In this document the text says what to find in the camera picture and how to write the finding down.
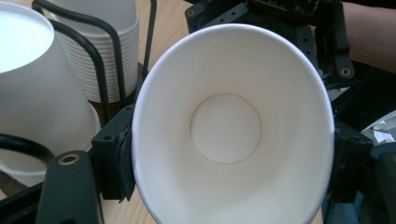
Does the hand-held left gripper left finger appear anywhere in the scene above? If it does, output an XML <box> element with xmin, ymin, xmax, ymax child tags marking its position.
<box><xmin>91</xmin><ymin>103</ymin><xmax>137</xmax><ymax>203</ymax></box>

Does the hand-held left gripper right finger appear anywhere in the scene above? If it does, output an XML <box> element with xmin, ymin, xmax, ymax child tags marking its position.
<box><xmin>328</xmin><ymin>120</ymin><xmax>375</xmax><ymax>204</ymax></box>

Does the tall stack of paper cups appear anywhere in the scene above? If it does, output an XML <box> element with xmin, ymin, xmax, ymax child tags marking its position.
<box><xmin>49</xmin><ymin>0</ymin><xmax>140</xmax><ymax>105</ymax></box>

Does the black wire cup holder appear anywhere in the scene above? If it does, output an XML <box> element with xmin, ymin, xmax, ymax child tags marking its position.
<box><xmin>0</xmin><ymin>0</ymin><xmax>158</xmax><ymax>201</ymax></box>

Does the white paper cup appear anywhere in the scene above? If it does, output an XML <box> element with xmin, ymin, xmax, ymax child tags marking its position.
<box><xmin>0</xmin><ymin>1</ymin><xmax>103</xmax><ymax>189</ymax></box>
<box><xmin>130</xmin><ymin>22</ymin><xmax>336</xmax><ymax>224</ymax></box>

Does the white patchy sheet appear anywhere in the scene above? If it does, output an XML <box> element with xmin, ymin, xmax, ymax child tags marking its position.
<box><xmin>361</xmin><ymin>110</ymin><xmax>396</xmax><ymax>145</ymax></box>

